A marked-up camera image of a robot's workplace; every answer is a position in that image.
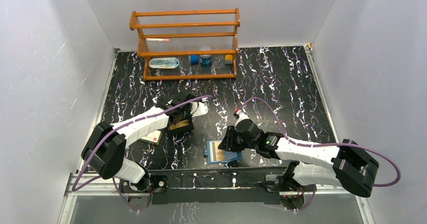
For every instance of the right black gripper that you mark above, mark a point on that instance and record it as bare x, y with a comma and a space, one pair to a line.
228, 142

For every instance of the black card tray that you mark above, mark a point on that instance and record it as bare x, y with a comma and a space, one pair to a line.
163, 104

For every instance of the orange wooden wire shelf rack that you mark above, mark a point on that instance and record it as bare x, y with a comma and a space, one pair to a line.
188, 31

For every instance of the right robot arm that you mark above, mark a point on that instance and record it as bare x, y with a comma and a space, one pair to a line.
347, 165

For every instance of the blue card holder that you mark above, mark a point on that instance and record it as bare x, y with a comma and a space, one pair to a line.
230, 156

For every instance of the yellow and grey sponge block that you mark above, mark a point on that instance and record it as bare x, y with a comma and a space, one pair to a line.
229, 59

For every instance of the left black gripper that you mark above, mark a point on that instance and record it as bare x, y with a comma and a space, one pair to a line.
182, 120

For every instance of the small blue box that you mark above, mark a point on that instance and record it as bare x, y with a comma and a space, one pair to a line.
193, 59

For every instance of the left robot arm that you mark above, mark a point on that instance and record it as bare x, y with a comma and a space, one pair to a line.
104, 151

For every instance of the blue lidded jar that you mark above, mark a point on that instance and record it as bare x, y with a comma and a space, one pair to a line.
204, 58

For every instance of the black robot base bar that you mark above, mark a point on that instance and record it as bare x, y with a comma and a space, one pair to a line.
232, 185

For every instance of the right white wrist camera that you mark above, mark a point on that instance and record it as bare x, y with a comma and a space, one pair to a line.
240, 116

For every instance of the toothbrush blister pack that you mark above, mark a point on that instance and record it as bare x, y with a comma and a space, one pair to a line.
164, 63

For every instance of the small white and yellow box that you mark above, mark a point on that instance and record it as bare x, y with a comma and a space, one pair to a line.
153, 137

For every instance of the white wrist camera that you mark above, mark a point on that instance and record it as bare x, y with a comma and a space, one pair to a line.
198, 109
240, 116

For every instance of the white and orange tube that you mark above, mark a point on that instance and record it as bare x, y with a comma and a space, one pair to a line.
157, 39

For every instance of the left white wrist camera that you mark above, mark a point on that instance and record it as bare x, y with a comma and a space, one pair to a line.
198, 109

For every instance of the orange credit card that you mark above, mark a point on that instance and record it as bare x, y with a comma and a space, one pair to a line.
217, 154

